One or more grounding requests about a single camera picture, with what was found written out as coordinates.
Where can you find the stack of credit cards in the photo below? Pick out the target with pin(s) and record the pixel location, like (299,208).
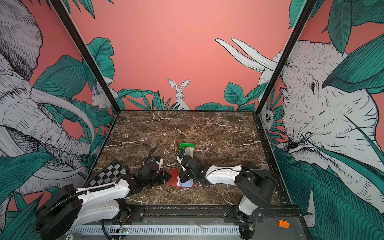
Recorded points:
(189,151)

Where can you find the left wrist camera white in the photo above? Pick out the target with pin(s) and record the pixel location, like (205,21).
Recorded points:
(158,160)

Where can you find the black frame post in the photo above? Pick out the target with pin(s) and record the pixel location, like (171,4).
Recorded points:
(298,27)
(67,21)

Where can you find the left black frame post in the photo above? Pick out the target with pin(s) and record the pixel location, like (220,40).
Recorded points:
(67,21)

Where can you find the orange connector block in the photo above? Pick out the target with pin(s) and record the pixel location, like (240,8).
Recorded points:
(283,224)

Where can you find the green plastic tray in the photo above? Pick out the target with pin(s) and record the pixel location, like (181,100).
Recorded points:
(183,145)

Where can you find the white slotted cable duct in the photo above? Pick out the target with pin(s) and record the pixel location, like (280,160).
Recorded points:
(180,230)

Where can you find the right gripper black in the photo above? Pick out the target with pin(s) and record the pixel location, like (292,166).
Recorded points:
(182,175)

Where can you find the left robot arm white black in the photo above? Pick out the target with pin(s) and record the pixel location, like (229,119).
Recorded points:
(70,207)

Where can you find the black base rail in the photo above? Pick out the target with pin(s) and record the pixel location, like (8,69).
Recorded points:
(229,213)

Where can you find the right black frame post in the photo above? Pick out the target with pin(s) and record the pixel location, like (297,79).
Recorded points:
(298,27)

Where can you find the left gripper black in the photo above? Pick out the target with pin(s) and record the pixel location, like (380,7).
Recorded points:
(163,174)

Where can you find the checkerboard calibration tag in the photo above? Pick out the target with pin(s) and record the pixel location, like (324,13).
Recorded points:
(108,174)

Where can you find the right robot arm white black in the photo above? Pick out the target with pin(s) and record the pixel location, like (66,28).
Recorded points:
(257,185)

